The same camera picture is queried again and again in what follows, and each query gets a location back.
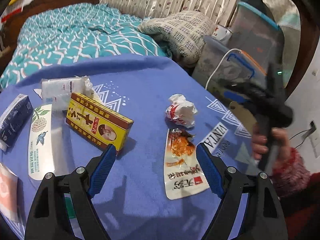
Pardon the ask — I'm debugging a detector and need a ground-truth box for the orange white snack packet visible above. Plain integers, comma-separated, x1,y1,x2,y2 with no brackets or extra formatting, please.
164,128,211,200

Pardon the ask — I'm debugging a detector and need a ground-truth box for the teal patterned blanket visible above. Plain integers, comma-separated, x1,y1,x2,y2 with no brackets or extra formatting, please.
0,3,173,90

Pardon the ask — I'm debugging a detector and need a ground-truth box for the crumpled white red wrapper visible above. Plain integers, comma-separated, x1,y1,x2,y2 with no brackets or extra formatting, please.
165,94,198,130

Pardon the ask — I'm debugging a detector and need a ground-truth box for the white floral print tube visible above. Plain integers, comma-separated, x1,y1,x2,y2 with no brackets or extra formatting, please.
27,104,57,181

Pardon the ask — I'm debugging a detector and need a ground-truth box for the pink cardboard box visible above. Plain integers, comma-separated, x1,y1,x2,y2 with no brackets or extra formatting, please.
0,162,26,223

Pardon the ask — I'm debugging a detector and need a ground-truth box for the large storage box blue rim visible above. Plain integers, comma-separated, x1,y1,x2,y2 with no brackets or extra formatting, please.
229,1,286,88

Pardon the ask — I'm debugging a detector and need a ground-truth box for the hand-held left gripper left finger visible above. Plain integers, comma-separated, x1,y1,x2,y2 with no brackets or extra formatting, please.
25,144,118,240

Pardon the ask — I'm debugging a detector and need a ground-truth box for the beige checked pillow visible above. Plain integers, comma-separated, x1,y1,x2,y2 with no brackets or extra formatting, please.
137,11,217,66

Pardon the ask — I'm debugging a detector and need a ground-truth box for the yellow red cardboard box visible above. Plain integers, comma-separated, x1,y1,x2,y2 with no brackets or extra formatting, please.
65,92,134,155

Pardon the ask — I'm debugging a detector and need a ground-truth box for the black cable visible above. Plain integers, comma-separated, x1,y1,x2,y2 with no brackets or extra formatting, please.
289,129,312,152

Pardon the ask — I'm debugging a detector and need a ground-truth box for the wall socket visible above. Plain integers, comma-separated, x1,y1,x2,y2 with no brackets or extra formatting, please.
301,121,317,141

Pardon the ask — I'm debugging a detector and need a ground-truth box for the beige teal draped cloth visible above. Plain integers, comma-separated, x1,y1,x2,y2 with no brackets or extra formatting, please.
230,0,301,32

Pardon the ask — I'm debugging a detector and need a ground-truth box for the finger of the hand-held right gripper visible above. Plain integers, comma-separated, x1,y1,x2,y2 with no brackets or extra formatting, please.
219,79,264,93
223,91,263,112

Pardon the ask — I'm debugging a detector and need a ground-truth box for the white mug red star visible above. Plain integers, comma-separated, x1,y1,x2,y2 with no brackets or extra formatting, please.
212,26,233,42

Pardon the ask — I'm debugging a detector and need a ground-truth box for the dark wooden furniture frame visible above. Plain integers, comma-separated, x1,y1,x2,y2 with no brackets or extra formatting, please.
284,0,317,99

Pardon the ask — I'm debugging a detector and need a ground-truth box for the blue printed tablecloth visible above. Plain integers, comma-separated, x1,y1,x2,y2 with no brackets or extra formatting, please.
0,55,262,240

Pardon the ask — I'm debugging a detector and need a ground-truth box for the clear plastic tissue packet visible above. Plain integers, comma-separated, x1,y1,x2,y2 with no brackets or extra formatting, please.
34,76,95,112

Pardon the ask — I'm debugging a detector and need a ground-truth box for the dark blue cardboard box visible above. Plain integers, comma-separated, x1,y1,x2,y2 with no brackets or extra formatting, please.
0,94,34,152

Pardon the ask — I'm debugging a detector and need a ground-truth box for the clear bottle green label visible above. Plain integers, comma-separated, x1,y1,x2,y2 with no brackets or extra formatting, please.
56,190,80,230

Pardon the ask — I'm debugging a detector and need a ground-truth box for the red wall paper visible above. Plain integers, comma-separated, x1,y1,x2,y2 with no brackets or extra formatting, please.
1,4,23,23

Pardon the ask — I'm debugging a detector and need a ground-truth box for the white cable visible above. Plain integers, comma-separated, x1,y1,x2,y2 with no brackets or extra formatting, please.
206,48,242,90

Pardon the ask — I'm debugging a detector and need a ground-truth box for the beige round board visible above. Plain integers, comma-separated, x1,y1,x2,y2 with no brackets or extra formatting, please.
229,101,261,136

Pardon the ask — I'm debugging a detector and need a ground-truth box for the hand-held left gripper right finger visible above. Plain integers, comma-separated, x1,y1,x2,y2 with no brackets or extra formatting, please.
196,142,289,240

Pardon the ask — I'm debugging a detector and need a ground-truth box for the person's right hand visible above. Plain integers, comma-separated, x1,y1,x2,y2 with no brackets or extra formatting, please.
251,124,292,161

